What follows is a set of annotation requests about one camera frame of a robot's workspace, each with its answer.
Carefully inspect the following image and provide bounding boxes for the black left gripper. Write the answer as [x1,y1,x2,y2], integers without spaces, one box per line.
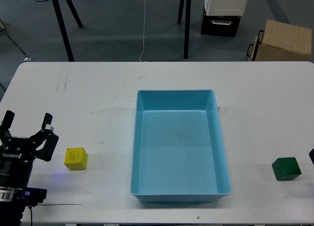
[0,110,59,187]

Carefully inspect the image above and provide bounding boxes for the green block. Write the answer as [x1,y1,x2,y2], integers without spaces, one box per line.
[272,157,302,181]

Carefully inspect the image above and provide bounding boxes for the yellow block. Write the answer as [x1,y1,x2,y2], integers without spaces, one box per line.
[64,147,88,171]

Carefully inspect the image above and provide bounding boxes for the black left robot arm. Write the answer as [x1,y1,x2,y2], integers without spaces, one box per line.
[0,110,59,226]

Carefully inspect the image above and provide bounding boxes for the light blue plastic box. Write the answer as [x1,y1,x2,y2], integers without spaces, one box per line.
[131,90,232,202]

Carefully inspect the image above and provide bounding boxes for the grey metal stand leg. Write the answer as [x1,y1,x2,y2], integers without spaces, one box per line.
[0,21,26,55]

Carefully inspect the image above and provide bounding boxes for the black drawer cabinet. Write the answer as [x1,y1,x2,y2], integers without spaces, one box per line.
[201,10,241,37]

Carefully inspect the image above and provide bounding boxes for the white plastic crate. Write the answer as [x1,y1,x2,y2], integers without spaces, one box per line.
[204,0,248,16]

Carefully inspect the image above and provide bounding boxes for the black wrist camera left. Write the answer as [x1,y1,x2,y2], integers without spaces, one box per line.
[14,187,47,206]

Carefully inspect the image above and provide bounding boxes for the thin black cable tie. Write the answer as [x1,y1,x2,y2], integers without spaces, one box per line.
[38,203,81,206]

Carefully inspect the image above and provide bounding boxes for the black left table leg frame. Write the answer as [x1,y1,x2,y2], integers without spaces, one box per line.
[49,0,83,62]

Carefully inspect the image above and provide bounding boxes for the black table leg frame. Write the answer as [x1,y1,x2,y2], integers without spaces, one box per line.
[177,0,191,59]
[49,0,83,62]

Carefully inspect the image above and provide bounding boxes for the wooden box with handles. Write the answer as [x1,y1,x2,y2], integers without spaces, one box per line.
[247,20,312,61]

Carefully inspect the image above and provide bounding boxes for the white hanging cord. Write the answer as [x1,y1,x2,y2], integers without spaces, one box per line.
[138,0,148,63]

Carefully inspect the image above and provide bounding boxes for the black right table leg frame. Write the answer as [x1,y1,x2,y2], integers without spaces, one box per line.
[177,0,191,59]

